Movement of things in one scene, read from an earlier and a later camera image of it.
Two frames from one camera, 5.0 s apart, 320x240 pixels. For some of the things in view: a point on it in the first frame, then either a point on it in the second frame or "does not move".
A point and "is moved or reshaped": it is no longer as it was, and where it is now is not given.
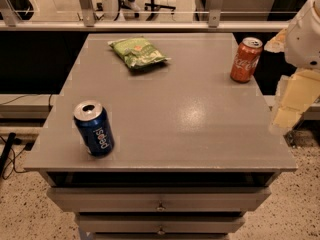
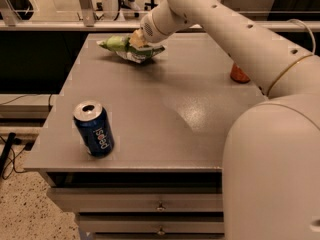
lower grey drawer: (159, 223) does not move
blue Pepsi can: (95, 128) does not move
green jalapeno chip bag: (137, 52) is moved or reshaped
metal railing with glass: (151, 7) does not move
